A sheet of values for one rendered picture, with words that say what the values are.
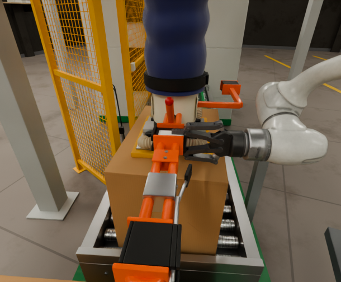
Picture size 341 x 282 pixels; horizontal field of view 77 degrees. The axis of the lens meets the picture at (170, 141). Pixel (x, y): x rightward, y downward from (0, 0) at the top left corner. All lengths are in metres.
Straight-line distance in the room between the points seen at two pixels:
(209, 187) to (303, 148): 0.28
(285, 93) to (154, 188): 0.46
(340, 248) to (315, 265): 0.92
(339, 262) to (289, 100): 0.51
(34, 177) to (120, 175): 1.20
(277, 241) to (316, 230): 0.34
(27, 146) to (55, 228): 0.65
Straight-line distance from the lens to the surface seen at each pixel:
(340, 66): 0.64
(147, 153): 0.76
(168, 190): 0.42
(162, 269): 0.32
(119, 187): 0.76
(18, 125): 1.65
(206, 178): 0.69
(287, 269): 1.75
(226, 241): 1.05
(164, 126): 0.65
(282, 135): 0.62
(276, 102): 0.70
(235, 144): 0.59
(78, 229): 1.88
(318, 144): 0.66
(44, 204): 2.04
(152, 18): 0.73
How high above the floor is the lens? 1.39
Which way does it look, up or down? 31 degrees down
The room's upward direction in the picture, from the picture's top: straight up
